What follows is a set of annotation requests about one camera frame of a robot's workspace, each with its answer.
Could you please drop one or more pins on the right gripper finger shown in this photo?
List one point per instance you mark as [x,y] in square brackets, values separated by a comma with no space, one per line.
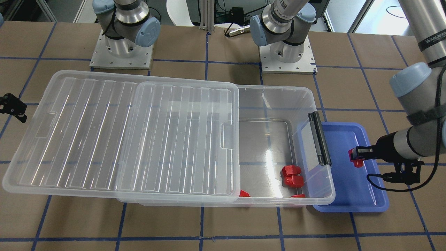
[13,106]

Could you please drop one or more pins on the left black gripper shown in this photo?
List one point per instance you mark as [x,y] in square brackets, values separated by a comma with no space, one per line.
[384,144]

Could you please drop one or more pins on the red block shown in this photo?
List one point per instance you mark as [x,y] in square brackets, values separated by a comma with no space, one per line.
[356,158]
[298,196]
[242,194]
[294,181]
[290,170]

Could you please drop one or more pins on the clear plastic box lid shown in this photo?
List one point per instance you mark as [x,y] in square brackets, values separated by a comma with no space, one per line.
[142,139]

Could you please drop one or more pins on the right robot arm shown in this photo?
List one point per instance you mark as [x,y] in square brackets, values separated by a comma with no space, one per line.
[129,32]

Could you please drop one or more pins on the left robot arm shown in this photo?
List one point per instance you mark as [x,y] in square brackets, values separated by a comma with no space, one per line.
[420,88]

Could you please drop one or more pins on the blue plastic tray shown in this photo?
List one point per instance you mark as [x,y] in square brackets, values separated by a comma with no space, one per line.
[353,192]

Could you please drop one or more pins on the clear plastic storage box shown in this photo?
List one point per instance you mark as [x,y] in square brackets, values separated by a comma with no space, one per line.
[274,132]

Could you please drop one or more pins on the white chair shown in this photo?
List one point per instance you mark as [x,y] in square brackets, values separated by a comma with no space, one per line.
[178,12]

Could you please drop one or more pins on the black box latch handle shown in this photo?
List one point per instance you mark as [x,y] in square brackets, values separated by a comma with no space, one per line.
[320,143]

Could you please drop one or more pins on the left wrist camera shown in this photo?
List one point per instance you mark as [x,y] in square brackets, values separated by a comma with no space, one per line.
[405,173]

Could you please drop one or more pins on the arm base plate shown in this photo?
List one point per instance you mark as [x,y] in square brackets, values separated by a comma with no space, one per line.
[120,54]
[281,58]

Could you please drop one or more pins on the aluminium frame post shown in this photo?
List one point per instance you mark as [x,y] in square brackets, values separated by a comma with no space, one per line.
[206,12]

